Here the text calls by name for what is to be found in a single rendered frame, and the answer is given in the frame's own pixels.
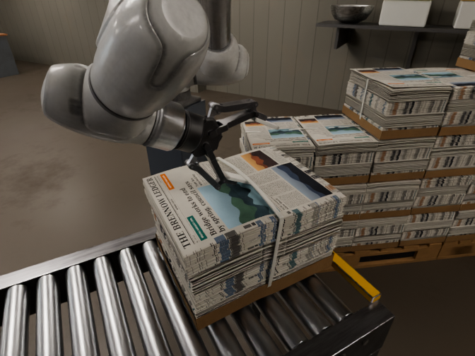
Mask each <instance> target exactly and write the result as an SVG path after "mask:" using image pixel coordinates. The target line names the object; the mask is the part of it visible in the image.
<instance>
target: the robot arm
mask: <svg viewBox="0 0 475 356"><path fill-rule="evenodd" d="M230 14H231V0H109V4H108V6H107V10H106V13H105V17H104V19H103V22H102V25H101V28H100V32H99V34H98V37H97V40H96V46H97V50H96V52H95V56H94V60H93V63H92V64H90V65H89V66H86V65H83V64H54V65H52V66H50V68H49V70H48V72H47V75H46V76H45V79H44V82H43V85H42V90H41V105H42V111H43V113H44V115H45V116H46V117H47V118H48V119H49V120H51V121H53V122H54V123H56V124H58V125H60V126H63V127H64V128H66V129H69V130H71V131H74V132H76V133H78V134H82V135H84V136H89V137H92V138H96V139H100V140H104V141H109V142H113V143H122V144H125V143H135V144H140V145H143V146H149V147H152V148H157V149H161V150H166V151H169V150H172V149H176V150H181V151H184V152H187V153H191V156H190V158H189V159H187V160H185V164H186V165H187V166H188V168H189V169H191V170H194V171H196V172H198V173H199V174H200V175H201V176H202V177H203V178H204V179H205V180H206V181H207V182H208V183H209V184H211V185H212V186H213V187H214V188H215V189H216V190H220V189H221V185H222V184H225V183H226V184H232V185H236V184H237V182H241V183H245V184H250V183H248V182H247V180H245V179H244V178H243V177H242V176H241V175H239V174H234V173H230V172H225V171H222V170H221V168H220V166H219V164H218V162H217V160H216V156H215V155H214V153H213V152H214V150H217V148H218V144H219V142H220V140H221V139H222V137H223V135H222V133H223V132H225V131H227V130H228V129H229V128H231V127H233V126H236V125H238V124H240V123H242V122H244V121H247V120H248V119H251V120H253V121H255V122H258V123H260V124H263V125H265V126H269V127H271V128H273V129H276V130H278V129H279V126H277V125H275V124H273V123H271V122H270V121H266V119H267V116H266V115H265V114H262V113H261V112H258V111H257V107H258V102H256V101H254V100H252V99H245V100H236V101H231V102H222V103H218V102H212V101H210V102H209V104H208V106H209V107H210V108H209V113H208V115H206V116H202V115H200V114H196V113H193V112H190V111H187V110H185V109H184V108H185V107H187V106H189V105H191V104H193V103H195V102H199V101H201V97H199V96H196V95H191V92H190V86H193V85H230V84H234V83H237V82H239V81H241V80H243V79H244V78H245V77H246V76H247V74H248V71H249V65H250V57H249V54H248V52H247V50H246V49H245V48H244V47H243V46H242V45H241V44H238V43H237V40H236V39H235V37H234V35H233V34H231V33H230ZM238 110H242V111H240V112H238V113H235V114H233V115H230V116H229V117H226V118H224V119H219V120H215V119H214V117H215V116H216V115H219V114H221V112H234V111H238ZM203 155H205V156H206V158H207V160H208V162H209V163H210V165H211V167H212V169H213V171H214V173H215V175H216V177H217V178H216V180H215V179H214V178H213V177H212V176H211V175H209V174H208V173H207V172H206V171H205V170H204V169H203V168H202V167H201V166H200V165H199V161H198V160H197V158H198V157H201V156H203Z"/></svg>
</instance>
